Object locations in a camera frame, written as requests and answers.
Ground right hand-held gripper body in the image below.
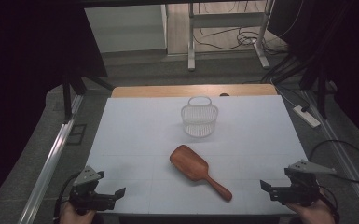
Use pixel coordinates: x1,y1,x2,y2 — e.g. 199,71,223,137
269,159,338,208

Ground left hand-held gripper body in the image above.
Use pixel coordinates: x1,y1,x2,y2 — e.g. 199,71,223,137
69,165,117,217

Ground wooden hairbrush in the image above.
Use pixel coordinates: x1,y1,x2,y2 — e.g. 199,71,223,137
169,144,233,203

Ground person's left hand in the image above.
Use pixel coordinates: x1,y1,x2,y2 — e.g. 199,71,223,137
59,202,97,224

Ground person's right hand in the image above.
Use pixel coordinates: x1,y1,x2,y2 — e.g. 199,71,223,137
285,189,337,224

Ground black floor socket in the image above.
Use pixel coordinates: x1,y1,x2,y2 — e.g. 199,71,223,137
65,123,88,147

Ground white foam board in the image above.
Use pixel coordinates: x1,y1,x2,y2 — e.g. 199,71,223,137
83,94,309,217

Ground white power strip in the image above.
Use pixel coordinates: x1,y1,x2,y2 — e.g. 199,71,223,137
292,105,322,129

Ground black metal stand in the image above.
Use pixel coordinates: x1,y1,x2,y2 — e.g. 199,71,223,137
299,62,337,120
61,69,116,125

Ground wooden table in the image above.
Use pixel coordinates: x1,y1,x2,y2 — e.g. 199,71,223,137
111,83,278,99

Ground dark curtain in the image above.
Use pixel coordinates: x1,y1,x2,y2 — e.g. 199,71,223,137
267,0,359,147
0,0,108,218

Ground white cabinet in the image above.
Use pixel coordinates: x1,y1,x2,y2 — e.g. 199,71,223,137
84,4,168,54

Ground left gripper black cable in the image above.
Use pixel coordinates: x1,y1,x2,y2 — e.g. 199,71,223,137
53,172,82,223

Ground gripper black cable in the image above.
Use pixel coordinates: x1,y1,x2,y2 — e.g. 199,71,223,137
53,172,82,223
318,185,340,224

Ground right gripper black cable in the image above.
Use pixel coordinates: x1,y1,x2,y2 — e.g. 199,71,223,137
318,185,340,224

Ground long black cable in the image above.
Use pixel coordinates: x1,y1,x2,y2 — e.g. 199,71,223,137
309,139,359,185

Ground black cable bundle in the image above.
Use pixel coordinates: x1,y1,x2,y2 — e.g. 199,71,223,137
260,54,302,85

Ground black floor cables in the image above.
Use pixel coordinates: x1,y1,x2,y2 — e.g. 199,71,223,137
193,26,288,57

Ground white desk frame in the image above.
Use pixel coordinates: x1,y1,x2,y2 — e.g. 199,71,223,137
186,0,276,72

